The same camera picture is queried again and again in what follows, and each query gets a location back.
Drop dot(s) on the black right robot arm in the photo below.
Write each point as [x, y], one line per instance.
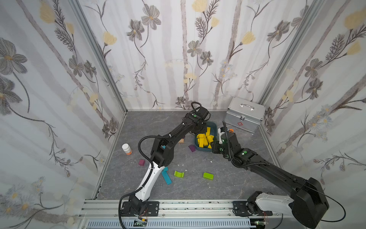
[305, 199]

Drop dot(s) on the long yellow block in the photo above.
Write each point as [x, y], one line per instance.
[210, 139]
[202, 141]
[208, 132]

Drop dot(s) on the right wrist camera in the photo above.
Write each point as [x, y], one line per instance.
[220, 132]

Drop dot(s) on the white cap orange bottle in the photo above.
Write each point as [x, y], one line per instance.
[127, 149]

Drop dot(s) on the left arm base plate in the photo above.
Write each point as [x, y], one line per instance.
[146, 209]

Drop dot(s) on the green arch block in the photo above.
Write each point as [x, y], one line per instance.
[179, 174]

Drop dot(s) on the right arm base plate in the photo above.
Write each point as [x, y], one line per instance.
[248, 208]

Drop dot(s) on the purple wedge block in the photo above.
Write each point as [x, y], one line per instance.
[192, 148]

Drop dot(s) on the silver metal case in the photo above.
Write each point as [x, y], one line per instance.
[244, 114]

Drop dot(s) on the green flat block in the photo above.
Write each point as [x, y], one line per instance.
[208, 176]

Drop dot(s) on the aluminium rail frame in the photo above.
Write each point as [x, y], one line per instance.
[180, 214]

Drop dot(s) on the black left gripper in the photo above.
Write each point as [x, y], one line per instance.
[201, 127]

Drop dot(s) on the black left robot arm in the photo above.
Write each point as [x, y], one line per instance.
[162, 154]

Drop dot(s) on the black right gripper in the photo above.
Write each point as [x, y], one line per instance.
[217, 146]

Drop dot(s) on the maroon block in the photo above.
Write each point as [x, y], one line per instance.
[141, 162]

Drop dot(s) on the long teal block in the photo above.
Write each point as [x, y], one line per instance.
[166, 176]

